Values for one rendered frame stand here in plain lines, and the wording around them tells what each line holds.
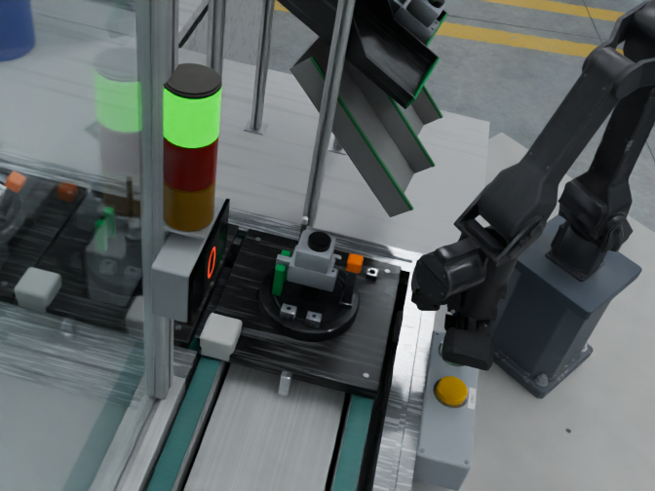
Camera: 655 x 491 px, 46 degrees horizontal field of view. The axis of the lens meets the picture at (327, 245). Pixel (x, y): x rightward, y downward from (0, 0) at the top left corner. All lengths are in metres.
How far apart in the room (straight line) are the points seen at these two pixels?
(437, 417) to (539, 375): 0.25
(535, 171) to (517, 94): 2.77
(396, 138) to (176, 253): 0.62
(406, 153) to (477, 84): 2.34
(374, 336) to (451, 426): 0.16
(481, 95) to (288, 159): 2.13
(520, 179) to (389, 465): 0.37
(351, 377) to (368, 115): 0.45
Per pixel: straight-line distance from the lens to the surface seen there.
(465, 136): 1.69
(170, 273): 0.75
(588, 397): 1.27
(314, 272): 1.02
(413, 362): 1.08
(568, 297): 1.10
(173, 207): 0.74
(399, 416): 1.02
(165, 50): 0.66
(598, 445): 1.23
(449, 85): 3.57
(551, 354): 1.19
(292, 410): 1.05
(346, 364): 1.04
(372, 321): 1.09
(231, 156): 1.50
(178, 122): 0.68
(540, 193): 0.89
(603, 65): 0.87
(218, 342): 1.02
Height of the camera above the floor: 1.78
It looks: 43 degrees down
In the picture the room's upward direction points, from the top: 12 degrees clockwise
